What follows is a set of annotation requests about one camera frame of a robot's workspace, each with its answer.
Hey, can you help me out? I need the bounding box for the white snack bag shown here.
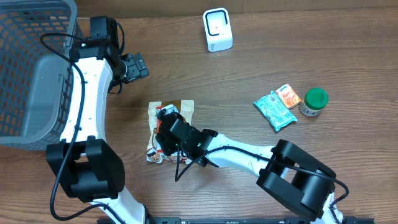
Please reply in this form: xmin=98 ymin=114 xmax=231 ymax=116
xmin=146 ymin=100 xmax=194 ymax=164

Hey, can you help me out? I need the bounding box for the teal wet wipes pack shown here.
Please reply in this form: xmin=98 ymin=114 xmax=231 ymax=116
xmin=254 ymin=91 xmax=298 ymax=132

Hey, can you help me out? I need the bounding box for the orange tissue pack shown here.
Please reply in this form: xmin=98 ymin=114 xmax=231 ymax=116
xmin=275 ymin=83 xmax=301 ymax=109

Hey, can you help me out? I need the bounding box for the green lid jar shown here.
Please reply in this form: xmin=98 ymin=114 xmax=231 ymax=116
xmin=299 ymin=88 xmax=329 ymax=117

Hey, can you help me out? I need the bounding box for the red candy bar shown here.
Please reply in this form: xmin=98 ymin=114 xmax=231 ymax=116
xmin=155 ymin=106 xmax=165 ymax=132

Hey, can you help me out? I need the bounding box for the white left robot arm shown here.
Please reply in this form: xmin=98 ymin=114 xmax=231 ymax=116
xmin=45 ymin=16 xmax=153 ymax=223

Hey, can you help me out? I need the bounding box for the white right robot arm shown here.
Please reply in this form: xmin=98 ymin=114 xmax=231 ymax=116
xmin=155 ymin=109 xmax=347 ymax=223

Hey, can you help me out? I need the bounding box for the white barcode scanner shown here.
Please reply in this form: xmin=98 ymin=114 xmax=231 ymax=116
xmin=203 ymin=7 xmax=233 ymax=52

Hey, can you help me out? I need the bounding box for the grey plastic basket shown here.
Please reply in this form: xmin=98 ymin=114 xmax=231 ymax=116
xmin=1 ymin=0 xmax=83 ymax=151

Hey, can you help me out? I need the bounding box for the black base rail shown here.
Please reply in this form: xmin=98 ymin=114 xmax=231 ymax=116
xmin=96 ymin=216 xmax=376 ymax=224

